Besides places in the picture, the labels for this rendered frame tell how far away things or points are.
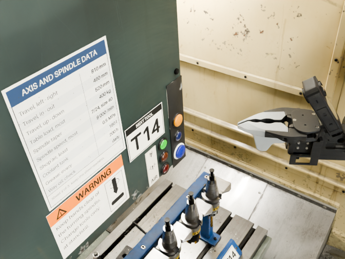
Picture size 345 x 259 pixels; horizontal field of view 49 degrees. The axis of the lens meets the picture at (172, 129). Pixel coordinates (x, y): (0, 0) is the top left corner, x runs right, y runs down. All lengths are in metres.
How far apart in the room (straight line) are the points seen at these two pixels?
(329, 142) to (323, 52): 0.62
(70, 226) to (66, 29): 0.30
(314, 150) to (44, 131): 0.47
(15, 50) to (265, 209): 1.44
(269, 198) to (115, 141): 1.22
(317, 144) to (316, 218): 1.01
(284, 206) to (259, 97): 0.50
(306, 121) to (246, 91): 0.83
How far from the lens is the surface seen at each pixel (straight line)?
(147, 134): 0.67
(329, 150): 0.77
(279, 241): 1.69
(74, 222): 0.62
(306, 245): 1.69
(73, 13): 0.49
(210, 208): 1.18
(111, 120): 0.58
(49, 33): 0.47
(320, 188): 1.68
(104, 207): 0.66
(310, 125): 0.73
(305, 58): 1.37
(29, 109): 0.48
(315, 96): 0.68
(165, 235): 1.05
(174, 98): 0.70
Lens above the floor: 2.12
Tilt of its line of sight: 38 degrees down
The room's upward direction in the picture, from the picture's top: 4 degrees counter-clockwise
